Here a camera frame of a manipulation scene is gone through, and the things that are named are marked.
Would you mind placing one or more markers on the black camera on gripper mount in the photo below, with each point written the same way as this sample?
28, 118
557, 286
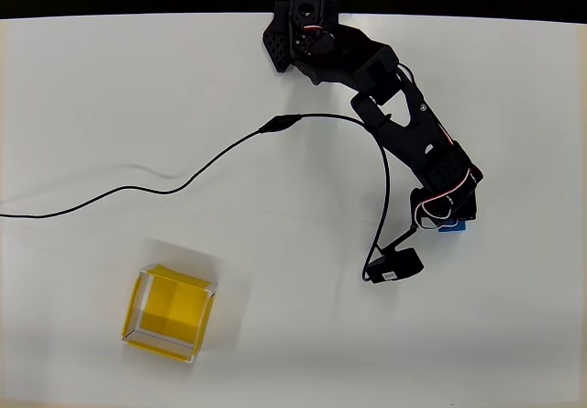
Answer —
399, 266

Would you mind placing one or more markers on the yellow open box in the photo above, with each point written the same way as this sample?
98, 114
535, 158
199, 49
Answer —
174, 307

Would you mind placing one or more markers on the blue block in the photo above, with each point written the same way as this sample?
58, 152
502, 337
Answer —
454, 229

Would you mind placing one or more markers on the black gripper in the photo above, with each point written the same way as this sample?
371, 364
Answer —
467, 208

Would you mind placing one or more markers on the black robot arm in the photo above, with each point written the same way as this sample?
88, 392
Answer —
403, 133

